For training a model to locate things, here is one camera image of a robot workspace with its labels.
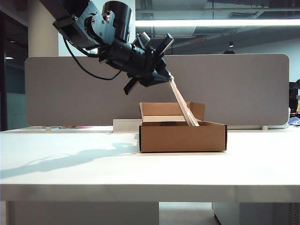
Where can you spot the grey fabric desk divider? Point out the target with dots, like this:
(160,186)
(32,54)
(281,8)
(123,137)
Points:
(222,89)

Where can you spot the beige moulded pulp lid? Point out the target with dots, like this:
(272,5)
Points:
(185,105)

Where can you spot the long white ceiling light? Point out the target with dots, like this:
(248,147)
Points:
(211,22)

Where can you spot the black pendant ceiling lamp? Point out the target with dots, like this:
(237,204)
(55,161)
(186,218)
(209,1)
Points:
(231,44)

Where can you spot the dark glass door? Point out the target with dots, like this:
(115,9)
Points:
(14,82)

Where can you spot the brown cardboard paper box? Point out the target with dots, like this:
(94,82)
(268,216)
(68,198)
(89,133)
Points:
(182,139)

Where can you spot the white table modesty panel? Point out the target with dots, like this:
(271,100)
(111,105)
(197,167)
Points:
(82,214)

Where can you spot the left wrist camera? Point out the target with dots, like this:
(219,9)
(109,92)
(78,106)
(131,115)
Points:
(142,41)

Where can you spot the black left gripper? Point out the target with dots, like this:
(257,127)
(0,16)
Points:
(143,63)

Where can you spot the blue patterned cloth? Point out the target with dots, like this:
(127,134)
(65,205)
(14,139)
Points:
(294,121)

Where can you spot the person in dark shirt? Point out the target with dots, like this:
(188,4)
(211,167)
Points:
(294,93)

